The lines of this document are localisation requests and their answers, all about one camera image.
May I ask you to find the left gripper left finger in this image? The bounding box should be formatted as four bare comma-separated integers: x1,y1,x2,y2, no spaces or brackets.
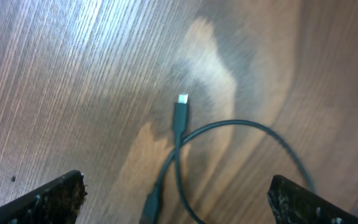
0,170,87,224

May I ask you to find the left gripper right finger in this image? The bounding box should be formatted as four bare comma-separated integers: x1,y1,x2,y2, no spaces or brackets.
267,175,358,224

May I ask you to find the thick black usb cable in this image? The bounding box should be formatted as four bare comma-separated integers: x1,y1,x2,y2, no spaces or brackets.
139,93,317,224

